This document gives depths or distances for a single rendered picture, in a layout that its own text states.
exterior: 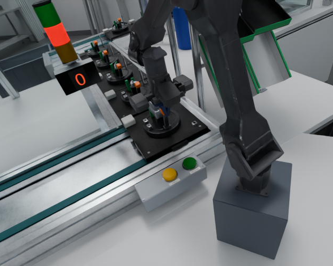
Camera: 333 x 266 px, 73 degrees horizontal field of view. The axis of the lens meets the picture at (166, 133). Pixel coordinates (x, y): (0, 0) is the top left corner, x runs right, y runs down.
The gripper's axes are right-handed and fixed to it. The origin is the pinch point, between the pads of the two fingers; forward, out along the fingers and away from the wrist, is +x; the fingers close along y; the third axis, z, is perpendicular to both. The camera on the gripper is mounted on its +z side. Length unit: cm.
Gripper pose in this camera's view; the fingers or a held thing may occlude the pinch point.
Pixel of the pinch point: (165, 106)
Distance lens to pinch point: 68.8
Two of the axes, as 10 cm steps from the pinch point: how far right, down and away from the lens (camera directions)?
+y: 8.7, -4.3, 2.4
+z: 4.5, 5.2, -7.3
